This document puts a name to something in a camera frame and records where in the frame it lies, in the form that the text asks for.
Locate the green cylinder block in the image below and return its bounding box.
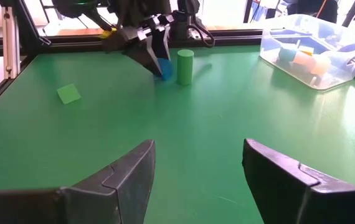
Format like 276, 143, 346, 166
176, 49, 195, 86

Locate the blue cube block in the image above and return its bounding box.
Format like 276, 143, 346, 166
156, 57, 174, 82

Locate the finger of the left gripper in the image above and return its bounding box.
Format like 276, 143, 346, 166
151, 25, 171, 60
124, 39, 163, 77

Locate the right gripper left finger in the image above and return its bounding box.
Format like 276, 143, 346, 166
59, 139, 156, 224

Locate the silver aluminium rig post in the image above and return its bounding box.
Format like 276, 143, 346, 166
1, 6, 21, 80

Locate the yellow tape tag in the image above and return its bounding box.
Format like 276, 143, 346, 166
98, 27, 118, 40

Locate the clear plastic bin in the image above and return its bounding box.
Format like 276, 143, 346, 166
259, 14, 355, 91

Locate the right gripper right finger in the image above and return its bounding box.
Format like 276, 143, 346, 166
242, 138, 355, 224

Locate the green cube block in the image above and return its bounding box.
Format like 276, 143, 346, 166
278, 44, 298, 63
55, 83, 82, 105

